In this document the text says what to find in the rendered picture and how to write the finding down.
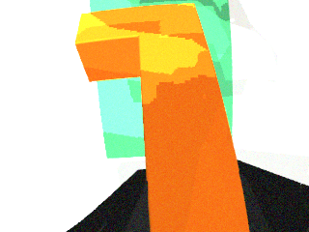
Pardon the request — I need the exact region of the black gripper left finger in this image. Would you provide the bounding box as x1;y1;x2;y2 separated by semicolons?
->
67;169;151;232

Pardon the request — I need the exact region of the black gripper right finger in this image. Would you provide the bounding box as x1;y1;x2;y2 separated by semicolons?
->
237;159;309;232

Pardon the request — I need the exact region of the orange l-shaped part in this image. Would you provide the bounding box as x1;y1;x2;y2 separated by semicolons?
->
74;3;250;232

